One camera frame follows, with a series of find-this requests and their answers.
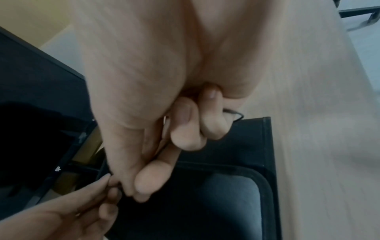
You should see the black metal frame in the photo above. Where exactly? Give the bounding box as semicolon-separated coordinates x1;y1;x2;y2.
332;0;380;32

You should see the thin black cable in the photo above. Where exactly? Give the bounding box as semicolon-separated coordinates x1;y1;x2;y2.
222;108;245;123

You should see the person's right hand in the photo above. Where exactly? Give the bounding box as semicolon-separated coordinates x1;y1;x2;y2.
72;0;262;204

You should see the black furniture panel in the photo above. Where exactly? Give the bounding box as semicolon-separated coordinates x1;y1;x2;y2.
0;26;87;123

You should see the black zippered fabric bag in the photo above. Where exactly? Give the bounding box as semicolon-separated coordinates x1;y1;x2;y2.
99;116;283;240

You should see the person's left hand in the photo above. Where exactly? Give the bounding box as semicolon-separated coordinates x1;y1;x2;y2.
0;174;123;240

